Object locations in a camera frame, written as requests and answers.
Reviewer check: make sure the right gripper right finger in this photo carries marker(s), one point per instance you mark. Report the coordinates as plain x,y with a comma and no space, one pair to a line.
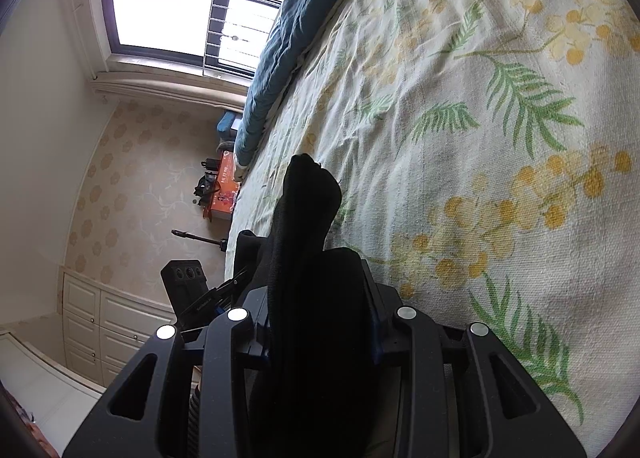
451,392

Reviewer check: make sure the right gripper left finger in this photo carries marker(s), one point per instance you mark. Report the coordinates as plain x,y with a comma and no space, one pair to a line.
184,394

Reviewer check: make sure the black studded pants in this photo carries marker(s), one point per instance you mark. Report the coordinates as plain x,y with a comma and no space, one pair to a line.
320,393

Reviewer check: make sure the black stick vacuum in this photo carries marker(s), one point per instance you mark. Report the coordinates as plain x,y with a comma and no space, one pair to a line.
220,243

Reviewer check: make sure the red cardboard box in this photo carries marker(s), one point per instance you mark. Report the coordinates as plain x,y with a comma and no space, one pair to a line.
222,203

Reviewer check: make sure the white cabinet with drawers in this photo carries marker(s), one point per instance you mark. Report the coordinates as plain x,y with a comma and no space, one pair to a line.
104,327

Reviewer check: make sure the black bag on box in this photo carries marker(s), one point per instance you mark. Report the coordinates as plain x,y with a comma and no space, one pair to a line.
207,185

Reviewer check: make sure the blue storage box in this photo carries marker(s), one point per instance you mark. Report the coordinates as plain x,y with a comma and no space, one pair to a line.
229,124

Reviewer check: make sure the window with railing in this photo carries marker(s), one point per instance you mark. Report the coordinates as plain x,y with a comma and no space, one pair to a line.
200,3

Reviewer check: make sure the floral bed quilt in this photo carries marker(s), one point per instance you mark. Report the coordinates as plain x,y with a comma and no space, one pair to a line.
488,155

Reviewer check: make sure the teal blanket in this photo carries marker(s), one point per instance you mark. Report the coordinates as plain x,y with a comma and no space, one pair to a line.
297,24

